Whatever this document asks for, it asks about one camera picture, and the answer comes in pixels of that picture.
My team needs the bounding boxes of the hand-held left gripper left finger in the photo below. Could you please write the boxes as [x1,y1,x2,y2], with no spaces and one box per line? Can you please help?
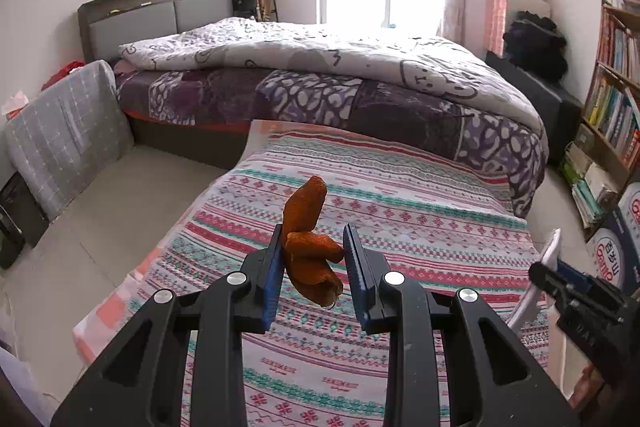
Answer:
[50,223,287,427]

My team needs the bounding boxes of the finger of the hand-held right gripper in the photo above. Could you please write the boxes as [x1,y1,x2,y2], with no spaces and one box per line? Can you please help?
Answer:
[556,259,621,296]
[528,261,591,313]

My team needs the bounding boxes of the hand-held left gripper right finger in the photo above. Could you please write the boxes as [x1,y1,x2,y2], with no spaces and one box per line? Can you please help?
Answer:
[342,223,581,427]

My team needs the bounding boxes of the blue box with red label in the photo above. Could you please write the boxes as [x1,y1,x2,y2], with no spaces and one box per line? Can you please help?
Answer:
[585,181,640,293]

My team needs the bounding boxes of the stack of books on floor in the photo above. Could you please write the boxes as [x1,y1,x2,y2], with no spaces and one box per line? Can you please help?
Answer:
[560,124,618,230]

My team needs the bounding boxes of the striped patterned cloth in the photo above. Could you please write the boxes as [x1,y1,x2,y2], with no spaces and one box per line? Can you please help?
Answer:
[72,119,551,427]

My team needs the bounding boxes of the black bench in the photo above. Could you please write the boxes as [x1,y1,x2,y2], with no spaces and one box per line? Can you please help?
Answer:
[485,51,583,165]

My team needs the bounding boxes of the rows of books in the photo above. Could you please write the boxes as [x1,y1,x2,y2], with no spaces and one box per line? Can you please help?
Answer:
[582,0,640,162]

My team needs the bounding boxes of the wooden bookshelf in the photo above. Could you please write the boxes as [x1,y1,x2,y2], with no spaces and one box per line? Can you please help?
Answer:
[580,0,640,178]

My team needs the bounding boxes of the white printed duvet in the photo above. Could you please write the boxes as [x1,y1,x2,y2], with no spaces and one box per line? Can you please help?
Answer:
[117,17,548,168]

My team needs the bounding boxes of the pile of black clothes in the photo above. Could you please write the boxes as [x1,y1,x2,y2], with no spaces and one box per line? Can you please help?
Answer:
[502,11,568,82]

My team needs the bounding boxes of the grey checked folded mattress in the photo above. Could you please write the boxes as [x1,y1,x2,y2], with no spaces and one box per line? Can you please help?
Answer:
[4,59,135,223]

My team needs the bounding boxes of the black device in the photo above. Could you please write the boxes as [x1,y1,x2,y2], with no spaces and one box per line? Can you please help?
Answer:
[0,171,27,270]

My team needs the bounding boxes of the red cloth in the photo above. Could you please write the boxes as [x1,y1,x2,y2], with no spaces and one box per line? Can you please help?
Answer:
[41,61,85,92]

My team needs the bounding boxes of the pink tissue box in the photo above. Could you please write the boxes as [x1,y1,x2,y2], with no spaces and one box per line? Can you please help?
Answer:
[0,91,32,116]

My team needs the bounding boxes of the dark bed frame with headboard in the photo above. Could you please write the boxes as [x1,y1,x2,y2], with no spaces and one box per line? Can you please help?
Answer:
[77,0,253,171]

